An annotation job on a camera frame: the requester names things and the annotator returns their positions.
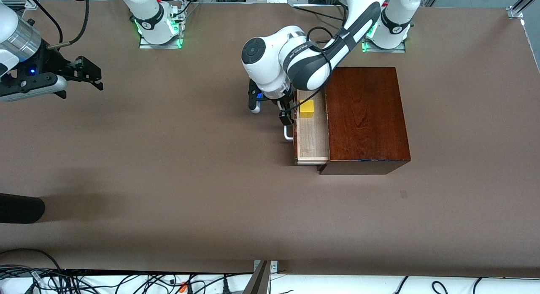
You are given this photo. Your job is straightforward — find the yellow block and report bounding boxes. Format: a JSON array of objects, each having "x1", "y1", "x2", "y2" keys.
[{"x1": 299, "y1": 99, "x2": 316, "y2": 119}]

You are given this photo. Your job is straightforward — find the light wood drawer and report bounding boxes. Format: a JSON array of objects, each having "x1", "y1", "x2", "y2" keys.
[{"x1": 293, "y1": 89, "x2": 330, "y2": 166}]

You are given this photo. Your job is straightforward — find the dark brown wooden cabinet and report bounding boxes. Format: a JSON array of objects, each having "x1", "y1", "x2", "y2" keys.
[{"x1": 319, "y1": 66, "x2": 411, "y2": 175}]

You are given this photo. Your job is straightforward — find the black cylindrical object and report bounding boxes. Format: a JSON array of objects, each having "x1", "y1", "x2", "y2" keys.
[{"x1": 0, "y1": 193, "x2": 46, "y2": 224}]

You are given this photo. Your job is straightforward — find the dark slanted bar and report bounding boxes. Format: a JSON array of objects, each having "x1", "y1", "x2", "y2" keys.
[{"x1": 243, "y1": 260, "x2": 271, "y2": 294}]

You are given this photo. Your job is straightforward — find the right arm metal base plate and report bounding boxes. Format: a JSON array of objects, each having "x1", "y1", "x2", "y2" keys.
[{"x1": 138, "y1": 16, "x2": 184, "y2": 50}]

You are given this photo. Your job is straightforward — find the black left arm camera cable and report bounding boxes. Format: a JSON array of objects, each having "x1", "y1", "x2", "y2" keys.
[{"x1": 280, "y1": 3, "x2": 351, "y2": 118}]

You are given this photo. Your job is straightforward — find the black base power cable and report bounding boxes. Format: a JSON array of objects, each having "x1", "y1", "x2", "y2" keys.
[{"x1": 291, "y1": 4, "x2": 351, "y2": 24}]

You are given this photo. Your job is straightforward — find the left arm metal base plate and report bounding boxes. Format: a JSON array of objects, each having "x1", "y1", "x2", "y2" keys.
[{"x1": 360, "y1": 11, "x2": 408, "y2": 54}]

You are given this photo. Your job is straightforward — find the small metal bracket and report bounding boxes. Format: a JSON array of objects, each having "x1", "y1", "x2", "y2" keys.
[{"x1": 253, "y1": 260, "x2": 279, "y2": 274}]

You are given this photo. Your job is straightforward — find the tangled black cables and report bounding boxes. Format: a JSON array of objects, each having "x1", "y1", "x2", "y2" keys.
[{"x1": 0, "y1": 248, "x2": 254, "y2": 294}]

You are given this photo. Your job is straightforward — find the aluminium frame profile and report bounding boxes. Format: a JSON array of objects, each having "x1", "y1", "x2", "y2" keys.
[{"x1": 508, "y1": 0, "x2": 540, "y2": 19}]

